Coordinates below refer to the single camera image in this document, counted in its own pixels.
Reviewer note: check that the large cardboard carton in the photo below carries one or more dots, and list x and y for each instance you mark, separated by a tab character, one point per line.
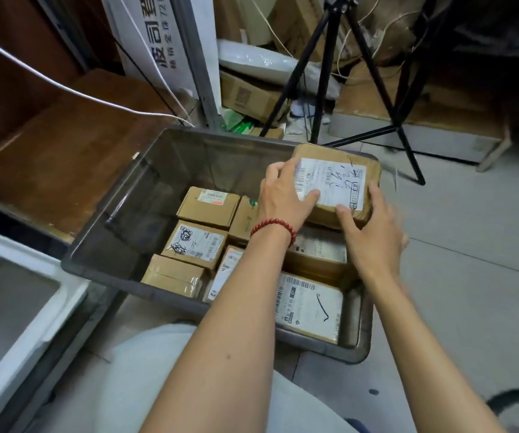
246	98

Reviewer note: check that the person's right thumb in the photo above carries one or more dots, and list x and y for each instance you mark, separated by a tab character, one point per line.
347	218

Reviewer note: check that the pile of cardboard boxes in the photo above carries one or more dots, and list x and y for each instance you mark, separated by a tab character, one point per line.
196	243

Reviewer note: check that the person's left forearm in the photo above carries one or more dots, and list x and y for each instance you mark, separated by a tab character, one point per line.
228	338

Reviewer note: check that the brown wooden shelf board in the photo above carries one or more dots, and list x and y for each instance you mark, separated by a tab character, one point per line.
74	148

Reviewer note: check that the brown labelled parcel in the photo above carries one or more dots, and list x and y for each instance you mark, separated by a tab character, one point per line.
345	166

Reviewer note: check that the white plastic mailer bag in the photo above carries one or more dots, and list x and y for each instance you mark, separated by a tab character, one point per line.
259	63

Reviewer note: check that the person's left hand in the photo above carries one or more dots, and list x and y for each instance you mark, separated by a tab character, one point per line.
279	198

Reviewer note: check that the grey plastic bin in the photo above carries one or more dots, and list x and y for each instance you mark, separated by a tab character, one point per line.
128	211

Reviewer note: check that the person's light grey trousers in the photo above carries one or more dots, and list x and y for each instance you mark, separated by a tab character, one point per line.
146	383

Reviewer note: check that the green and white packet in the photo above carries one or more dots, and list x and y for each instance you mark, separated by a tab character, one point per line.
237	123

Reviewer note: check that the white printed sign board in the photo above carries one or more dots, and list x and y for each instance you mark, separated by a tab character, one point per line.
151	40

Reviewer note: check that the white foam box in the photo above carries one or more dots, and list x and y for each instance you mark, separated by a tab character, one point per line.
11	320

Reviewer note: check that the black tripod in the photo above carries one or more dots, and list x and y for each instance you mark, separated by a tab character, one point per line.
318	85

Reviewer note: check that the tall cardboard carton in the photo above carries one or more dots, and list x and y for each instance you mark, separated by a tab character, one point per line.
297	22

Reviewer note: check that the person's right forearm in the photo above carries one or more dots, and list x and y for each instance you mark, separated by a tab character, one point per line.
421	351

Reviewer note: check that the person's left thumb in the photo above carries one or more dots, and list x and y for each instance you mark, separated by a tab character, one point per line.
309	198

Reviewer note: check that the grey metal post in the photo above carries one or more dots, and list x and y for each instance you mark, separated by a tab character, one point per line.
198	58

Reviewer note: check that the person's right hand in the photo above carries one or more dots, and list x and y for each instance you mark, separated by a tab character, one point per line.
379	241

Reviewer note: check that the low wooden platform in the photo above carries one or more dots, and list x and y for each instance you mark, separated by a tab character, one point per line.
426	117

